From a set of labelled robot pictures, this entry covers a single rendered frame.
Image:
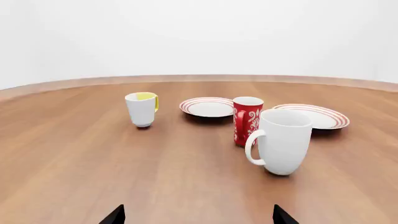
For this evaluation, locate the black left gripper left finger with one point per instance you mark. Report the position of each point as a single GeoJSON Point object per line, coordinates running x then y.
{"type": "Point", "coordinates": [116, 216]}

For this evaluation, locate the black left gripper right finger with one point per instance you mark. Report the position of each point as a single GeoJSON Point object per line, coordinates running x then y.
{"type": "Point", "coordinates": [281, 216]}

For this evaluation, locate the red white patterned mug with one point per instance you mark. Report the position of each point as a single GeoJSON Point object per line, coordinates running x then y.
{"type": "Point", "coordinates": [245, 121]}

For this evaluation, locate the white mug yellow interior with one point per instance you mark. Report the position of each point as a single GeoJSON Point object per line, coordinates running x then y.
{"type": "Point", "coordinates": [141, 112]}

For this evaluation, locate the plain white mug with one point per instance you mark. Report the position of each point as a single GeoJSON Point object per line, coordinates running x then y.
{"type": "Point", "coordinates": [284, 142]}

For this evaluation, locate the white plate red striped rim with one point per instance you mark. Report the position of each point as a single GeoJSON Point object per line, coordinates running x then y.
{"type": "Point", "coordinates": [208, 108]}
{"type": "Point", "coordinates": [323, 116]}

